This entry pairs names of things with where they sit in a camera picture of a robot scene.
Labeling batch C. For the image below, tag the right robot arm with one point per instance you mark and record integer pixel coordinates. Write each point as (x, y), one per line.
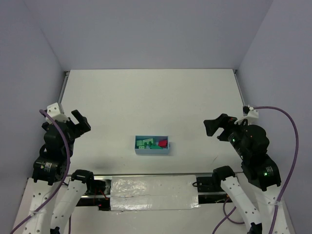
(268, 217)

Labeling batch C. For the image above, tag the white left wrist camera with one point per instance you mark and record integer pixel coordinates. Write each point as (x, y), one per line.
(56, 112)

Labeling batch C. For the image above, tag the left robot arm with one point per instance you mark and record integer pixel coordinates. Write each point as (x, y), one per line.
(50, 169)

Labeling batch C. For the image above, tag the blue plastic box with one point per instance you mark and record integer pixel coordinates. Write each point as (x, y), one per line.
(148, 151)

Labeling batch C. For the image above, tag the light green long block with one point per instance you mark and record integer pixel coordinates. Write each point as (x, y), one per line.
(148, 141)

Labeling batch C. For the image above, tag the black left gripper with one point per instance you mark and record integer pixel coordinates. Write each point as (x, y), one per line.
(73, 126)

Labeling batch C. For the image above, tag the red wood block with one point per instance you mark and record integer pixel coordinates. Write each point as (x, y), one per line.
(163, 143)

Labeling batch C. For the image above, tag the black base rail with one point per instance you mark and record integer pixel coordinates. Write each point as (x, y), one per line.
(98, 195)

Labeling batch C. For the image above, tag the dark green wood block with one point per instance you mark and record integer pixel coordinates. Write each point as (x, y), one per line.
(154, 146)

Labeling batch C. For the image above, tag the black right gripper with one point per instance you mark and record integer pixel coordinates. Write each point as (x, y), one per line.
(223, 130)

